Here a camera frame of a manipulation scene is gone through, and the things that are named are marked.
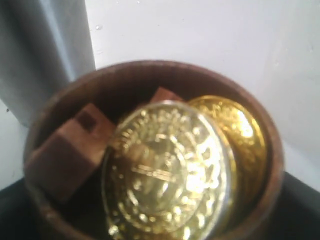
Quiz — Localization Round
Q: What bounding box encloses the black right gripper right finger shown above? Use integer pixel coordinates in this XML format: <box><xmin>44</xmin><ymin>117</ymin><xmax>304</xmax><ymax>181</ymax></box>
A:
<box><xmin>263</xmin><ymin>172</ymin><xmax>320</xmax><ymax>240</ymax></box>

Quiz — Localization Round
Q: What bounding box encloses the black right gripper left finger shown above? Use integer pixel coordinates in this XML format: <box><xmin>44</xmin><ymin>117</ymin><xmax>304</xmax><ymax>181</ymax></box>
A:
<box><xmin>0</xmin><ymin>179</ymin><xmax>41</xmax><ymax>240</ymax></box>

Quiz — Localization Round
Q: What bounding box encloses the wooden block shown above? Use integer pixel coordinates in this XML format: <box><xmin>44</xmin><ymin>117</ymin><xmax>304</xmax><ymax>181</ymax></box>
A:
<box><xmin>24</xmin><ymin>103</ymin><xmax>116</xmax><ymax>203</ymax></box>
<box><xmin>149</xmin><ymin>86</ymin><xmax>185</xmax><ymax>103</ymax></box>

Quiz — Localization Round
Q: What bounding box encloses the gold coin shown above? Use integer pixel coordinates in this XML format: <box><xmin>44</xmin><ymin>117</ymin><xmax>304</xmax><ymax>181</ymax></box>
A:
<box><xmin>188</xmin><ymin>95</ymin><xmax>268</xmax><ymax>222</ymax></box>
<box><xmin>101</xmin><ymin>100</ymin><xmax>234</xmax><ymax>240</ymax></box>

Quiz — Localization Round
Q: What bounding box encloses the brown wooden cup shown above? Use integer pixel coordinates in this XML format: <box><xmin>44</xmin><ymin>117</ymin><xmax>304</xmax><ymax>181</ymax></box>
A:
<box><xmin>23</xmin><ymin>60</ymin><xmax>285</xmax><ymax>240</ymax></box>

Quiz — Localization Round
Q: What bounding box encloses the stainless steel cup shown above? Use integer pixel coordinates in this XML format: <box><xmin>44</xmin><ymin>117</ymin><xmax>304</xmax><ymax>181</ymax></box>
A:
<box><xmin>0</xmin><ymin>0</ymin><xmax>96</xmax><ymax>126</ymax></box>

